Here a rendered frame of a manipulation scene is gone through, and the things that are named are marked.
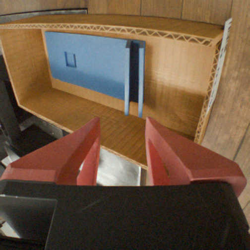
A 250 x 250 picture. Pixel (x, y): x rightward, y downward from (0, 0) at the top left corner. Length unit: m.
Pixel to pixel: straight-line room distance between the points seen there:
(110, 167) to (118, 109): 0.10
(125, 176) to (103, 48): 0.19
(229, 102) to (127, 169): 0.17
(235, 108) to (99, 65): 0.15
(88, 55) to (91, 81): 0.03
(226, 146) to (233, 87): 0.07
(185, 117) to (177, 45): 0.07
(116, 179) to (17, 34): 0.26
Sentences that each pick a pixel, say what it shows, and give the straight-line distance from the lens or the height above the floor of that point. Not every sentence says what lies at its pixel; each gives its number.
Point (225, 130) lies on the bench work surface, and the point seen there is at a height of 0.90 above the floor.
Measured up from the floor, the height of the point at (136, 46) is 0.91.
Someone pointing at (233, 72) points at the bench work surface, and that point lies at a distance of 0.19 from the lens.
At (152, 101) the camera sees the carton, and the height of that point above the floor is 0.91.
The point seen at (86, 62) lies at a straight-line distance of 0.25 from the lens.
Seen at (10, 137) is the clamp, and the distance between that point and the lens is 0.44.
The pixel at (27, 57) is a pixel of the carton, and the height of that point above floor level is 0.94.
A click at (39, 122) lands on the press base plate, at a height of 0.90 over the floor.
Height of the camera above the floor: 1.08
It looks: 42 degrees down
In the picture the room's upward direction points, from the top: 132 degrees counter-clockwise
